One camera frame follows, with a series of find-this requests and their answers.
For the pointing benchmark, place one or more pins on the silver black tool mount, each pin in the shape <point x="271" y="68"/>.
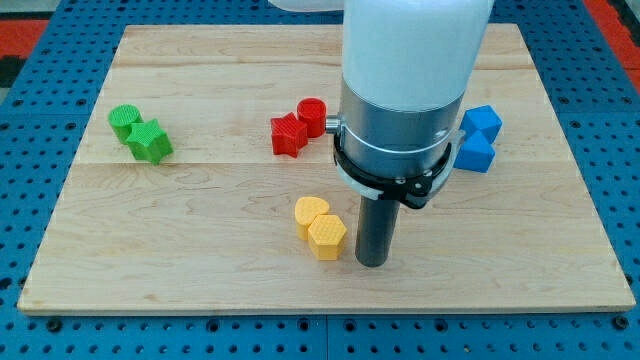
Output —
<point x="388" y="154"/>

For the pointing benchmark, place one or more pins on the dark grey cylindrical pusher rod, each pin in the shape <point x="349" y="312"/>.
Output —
<point x="376" y="224"/>

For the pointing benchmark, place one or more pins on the yellow hexagon block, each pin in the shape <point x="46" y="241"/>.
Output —
<point x="326" y="237"/>

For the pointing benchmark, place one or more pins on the yellow heart block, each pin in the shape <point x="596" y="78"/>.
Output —
<point x="306" y="209"/>

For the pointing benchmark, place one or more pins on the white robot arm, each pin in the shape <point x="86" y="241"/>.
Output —
<point x="405" y="69"/>

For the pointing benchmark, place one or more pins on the wooden board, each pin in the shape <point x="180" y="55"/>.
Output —
<point x="210" y="230"/>

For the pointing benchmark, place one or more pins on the lower blue block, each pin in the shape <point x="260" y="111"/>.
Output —
<point x="476" y="154"/>

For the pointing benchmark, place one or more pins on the upper blue cube block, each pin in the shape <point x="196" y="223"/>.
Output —
<point x="483" y="119"/>

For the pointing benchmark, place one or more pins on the red cylinder block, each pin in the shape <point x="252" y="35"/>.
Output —
<point x="312" y="111"/>

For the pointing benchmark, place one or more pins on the red star block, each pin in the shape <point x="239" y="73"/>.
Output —
<point x="288" y="135"/>

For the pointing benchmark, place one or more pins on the green star block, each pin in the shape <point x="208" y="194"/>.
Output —
<point x="148" y="141"/>

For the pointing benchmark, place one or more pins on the green cylinder block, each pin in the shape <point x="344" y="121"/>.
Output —
<point x="121" y="118"/>

